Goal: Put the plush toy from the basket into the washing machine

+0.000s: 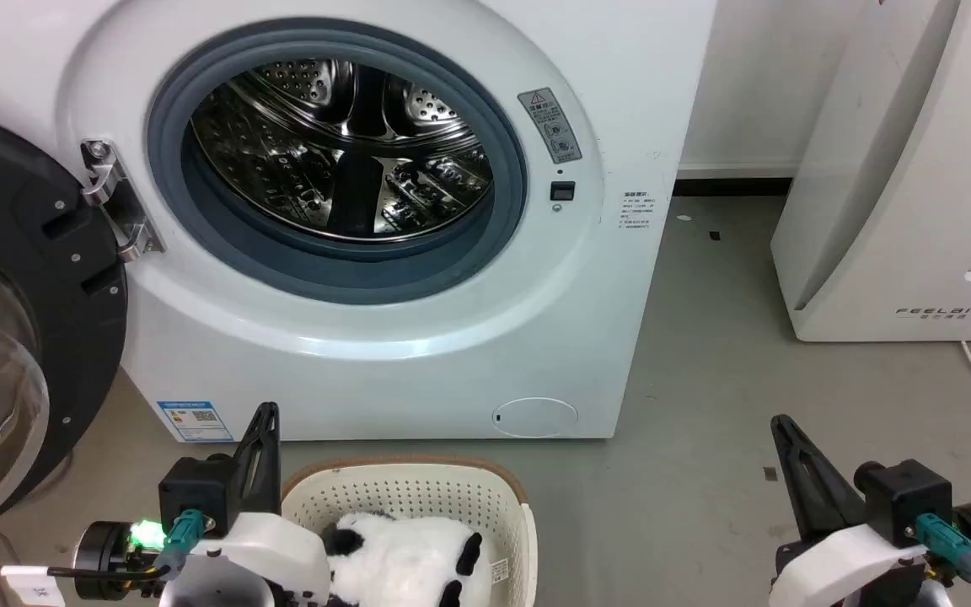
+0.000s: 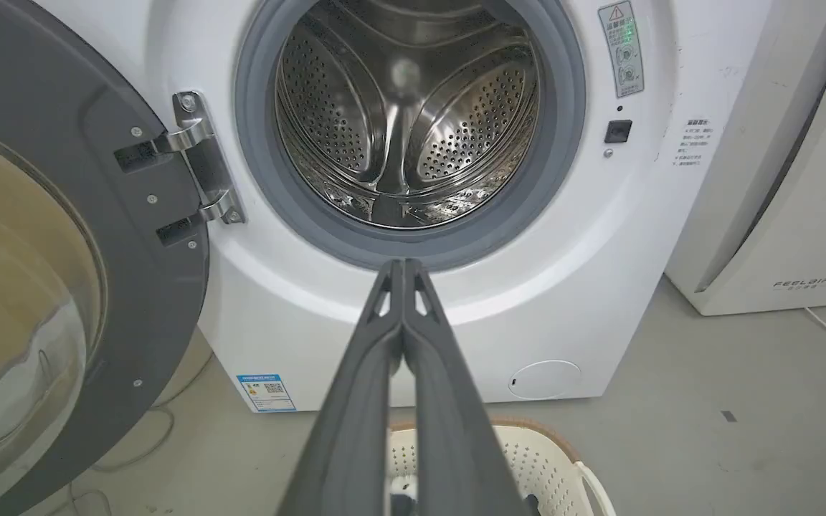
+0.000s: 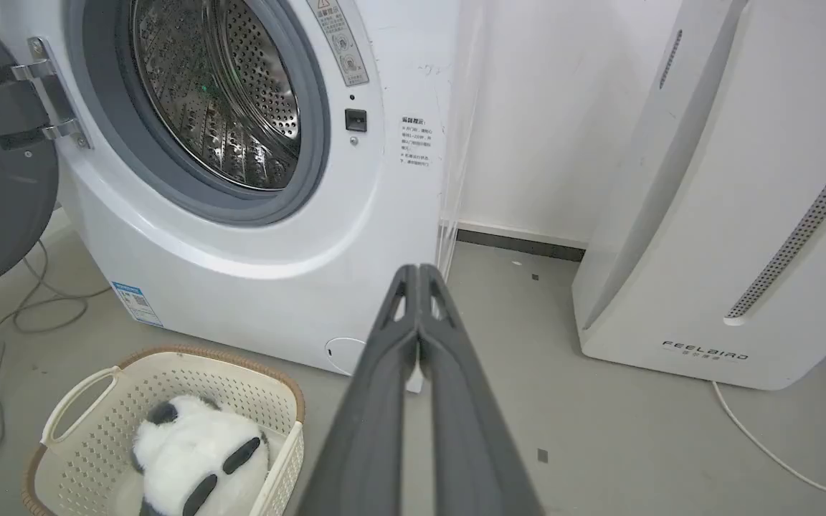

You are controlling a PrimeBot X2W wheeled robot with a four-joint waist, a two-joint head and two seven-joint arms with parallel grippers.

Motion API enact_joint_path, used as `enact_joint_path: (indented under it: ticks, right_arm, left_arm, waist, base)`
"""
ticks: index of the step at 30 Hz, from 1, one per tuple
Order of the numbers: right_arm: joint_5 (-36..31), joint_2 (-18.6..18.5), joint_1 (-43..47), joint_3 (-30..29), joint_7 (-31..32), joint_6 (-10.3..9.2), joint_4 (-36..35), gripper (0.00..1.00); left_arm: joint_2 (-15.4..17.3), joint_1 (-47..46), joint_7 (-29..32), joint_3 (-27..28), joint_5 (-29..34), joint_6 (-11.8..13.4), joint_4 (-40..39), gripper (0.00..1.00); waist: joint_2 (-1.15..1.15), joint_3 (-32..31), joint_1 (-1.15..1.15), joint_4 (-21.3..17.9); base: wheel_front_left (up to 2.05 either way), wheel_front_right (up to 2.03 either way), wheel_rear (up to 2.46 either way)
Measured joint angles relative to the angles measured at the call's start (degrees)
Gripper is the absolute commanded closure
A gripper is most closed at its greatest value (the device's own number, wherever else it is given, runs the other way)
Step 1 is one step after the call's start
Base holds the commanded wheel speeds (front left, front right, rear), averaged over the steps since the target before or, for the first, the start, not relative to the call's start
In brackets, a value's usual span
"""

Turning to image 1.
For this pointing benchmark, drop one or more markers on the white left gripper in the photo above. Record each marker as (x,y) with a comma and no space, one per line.
(270,552)

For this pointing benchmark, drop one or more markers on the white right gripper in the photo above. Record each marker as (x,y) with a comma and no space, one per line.
(839,565)

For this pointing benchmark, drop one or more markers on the black and white plush toy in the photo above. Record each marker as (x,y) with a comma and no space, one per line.
(401,556)

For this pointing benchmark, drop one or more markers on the stainless steel washing machine drum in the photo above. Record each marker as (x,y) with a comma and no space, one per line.
(283,169)

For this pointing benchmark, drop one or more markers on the black washer door with glass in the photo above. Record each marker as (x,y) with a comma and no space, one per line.
(72,211)

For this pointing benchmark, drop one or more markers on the blue energy label sticker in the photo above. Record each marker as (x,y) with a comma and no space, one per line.
(195,421)

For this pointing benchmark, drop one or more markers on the white perforated laundry basket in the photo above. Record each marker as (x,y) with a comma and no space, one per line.
(418,493)

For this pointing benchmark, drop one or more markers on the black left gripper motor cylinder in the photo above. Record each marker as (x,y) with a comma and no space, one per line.
(102,552)

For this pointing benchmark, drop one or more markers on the grey rubber door gasket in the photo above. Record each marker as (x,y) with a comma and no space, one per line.
(325,274)

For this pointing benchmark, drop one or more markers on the oval white filter cover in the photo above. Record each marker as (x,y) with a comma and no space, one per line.
(534,417)

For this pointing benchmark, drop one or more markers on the white air purifier appliance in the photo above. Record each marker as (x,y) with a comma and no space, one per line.
(898,211)

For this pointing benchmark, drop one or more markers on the chrome door hinge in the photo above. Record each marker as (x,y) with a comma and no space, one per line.
(119,202)

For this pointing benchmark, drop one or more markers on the white front-load washing machine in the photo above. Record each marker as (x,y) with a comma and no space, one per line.
(536,337)

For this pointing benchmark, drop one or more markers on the small printed text sticker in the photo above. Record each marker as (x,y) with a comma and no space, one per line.
(638,210)

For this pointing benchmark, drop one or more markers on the black door latch slot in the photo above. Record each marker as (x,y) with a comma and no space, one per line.
(562,190)

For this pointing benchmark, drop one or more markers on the grey warning sticker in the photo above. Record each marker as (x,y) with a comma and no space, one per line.
(550,125)

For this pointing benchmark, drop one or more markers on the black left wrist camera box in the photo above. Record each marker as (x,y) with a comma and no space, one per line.
(195,489)

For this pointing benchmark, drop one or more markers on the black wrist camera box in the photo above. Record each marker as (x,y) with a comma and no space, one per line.
(195,489)
(903,502)

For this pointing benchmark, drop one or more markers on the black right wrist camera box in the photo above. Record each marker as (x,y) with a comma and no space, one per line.
(903,502)

